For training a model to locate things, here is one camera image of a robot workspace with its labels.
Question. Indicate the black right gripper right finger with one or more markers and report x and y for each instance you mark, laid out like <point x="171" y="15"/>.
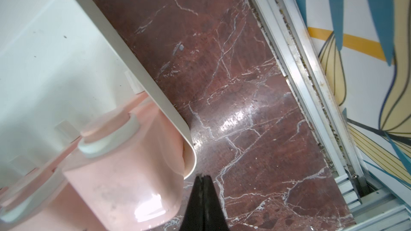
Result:
<point x="213" y="217"/>

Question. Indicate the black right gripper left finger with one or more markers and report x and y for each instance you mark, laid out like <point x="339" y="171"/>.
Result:
<point x="194" y="215"/>

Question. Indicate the pink pencil sharpener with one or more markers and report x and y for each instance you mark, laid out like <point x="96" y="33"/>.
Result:
<point x="128" y="167"/>
<point x="44" y="200"/>

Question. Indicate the white right storage tray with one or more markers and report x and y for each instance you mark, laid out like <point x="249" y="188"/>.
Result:
<point x="62" y="66"/>

